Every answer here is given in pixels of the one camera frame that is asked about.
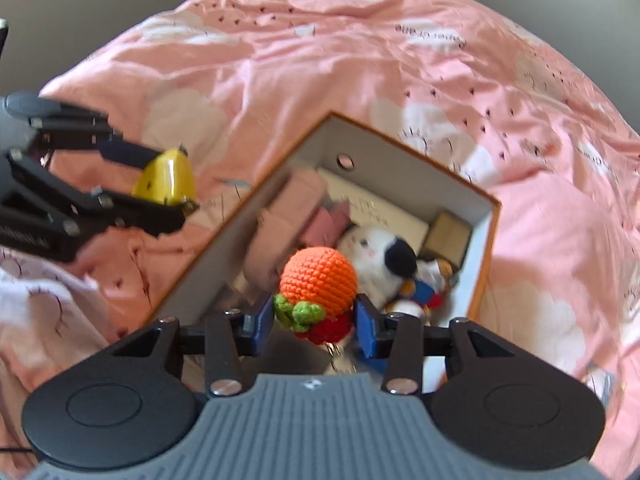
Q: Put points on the pink printed blanket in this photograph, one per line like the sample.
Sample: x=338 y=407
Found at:
x=350 y=45

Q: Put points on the pink fuzzy soft object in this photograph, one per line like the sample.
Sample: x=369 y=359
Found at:
x=280 y=220

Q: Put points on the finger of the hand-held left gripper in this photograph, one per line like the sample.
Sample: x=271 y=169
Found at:
x=130 y=152
x=150 y=217

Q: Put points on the beige glasses case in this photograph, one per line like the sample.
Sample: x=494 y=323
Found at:
x=382 y=210

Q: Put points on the orange cardboard storage box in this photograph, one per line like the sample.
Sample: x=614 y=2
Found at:
x=380 y=152

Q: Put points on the orange crochet fruit toy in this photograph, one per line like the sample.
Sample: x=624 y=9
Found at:
x=317 y=275

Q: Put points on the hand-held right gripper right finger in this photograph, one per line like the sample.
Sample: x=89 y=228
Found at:
x=365 y=330

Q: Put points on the white plush with black nose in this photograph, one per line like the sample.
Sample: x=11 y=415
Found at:
x=365 y=250

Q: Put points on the small pink packet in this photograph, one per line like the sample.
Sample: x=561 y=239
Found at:
x=327 y=222

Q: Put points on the small brown cardboard box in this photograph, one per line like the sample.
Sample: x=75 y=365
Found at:
x=447 y=237

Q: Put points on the brown sailor dog plush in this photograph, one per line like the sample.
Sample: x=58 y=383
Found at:
x=425 y=290

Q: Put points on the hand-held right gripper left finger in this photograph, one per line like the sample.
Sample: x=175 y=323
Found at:
x=263 y=327

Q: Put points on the yellow plastic toy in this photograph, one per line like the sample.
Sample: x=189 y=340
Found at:
x=165 y=177

